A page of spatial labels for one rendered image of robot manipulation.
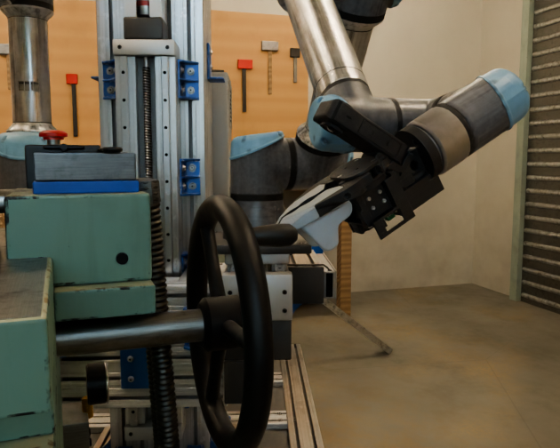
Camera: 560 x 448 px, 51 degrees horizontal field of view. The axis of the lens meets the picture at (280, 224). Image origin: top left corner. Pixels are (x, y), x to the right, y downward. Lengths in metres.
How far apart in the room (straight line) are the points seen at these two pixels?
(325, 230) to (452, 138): 0.19
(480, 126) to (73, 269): 0.48
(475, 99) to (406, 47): 3.83
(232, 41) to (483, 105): 3.41
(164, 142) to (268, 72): 2.81
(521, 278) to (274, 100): 2.11
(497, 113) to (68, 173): 0.49
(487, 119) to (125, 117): 0.85
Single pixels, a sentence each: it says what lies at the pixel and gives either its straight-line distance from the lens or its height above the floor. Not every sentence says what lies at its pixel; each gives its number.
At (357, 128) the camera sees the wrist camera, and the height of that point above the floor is 1.03.
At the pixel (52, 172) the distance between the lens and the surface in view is 0.61.
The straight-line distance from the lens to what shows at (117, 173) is 0.62.
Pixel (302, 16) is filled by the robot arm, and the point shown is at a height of 1.21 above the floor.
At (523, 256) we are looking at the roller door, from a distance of 4.38.
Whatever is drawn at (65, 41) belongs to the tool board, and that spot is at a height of 1.70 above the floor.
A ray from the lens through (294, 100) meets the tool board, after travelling 4.16.
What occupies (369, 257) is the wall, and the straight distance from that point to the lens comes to 4.45.
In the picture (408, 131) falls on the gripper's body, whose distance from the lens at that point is 0.72.
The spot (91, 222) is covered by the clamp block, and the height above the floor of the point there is 0.93.
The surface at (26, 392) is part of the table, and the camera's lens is 0.40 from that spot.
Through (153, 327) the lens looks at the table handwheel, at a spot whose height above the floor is 0.82.
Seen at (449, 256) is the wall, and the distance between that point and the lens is 4.79.
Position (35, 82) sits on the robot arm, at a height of 1.17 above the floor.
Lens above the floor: 1.00
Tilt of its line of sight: 6 degrees down
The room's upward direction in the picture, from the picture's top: straight up
